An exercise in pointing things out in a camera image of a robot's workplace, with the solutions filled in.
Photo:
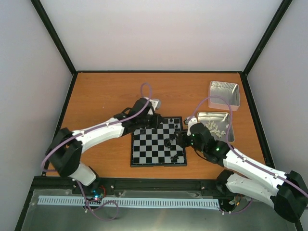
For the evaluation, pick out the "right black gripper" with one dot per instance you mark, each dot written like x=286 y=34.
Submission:
x=181 y=140

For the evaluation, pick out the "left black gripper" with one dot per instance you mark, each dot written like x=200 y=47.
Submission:
x=159 y=119

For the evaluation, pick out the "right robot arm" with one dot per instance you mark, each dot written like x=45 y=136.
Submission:
x=286 y=193

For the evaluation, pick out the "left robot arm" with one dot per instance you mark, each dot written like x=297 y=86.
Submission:
x=65 y=151

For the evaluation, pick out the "pile of white chess pieces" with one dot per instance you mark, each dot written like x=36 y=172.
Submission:
x=216 y=129

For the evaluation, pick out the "silver tin with white pieces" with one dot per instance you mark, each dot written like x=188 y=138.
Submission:
x=221 y=118

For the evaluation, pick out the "small circuit board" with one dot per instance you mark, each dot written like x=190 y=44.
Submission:
x=99 y=195

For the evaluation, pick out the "black and silver chessboard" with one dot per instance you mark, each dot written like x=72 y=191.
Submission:
x=147 y=145

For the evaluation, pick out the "empty silver tin lid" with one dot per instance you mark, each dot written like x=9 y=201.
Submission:
x=224 y=93

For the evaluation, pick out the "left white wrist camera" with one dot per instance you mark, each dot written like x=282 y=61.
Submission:
x=155 y=103

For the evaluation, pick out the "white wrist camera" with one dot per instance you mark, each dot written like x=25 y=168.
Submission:
x=155 y=103
x=189 y=122

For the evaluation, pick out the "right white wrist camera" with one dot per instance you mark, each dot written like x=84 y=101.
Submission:
x=189 y=122

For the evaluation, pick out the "black frame rail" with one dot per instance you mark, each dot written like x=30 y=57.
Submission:
x=112 y=186

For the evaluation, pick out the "light blue cable duct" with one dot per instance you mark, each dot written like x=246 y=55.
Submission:
x=131 y=202

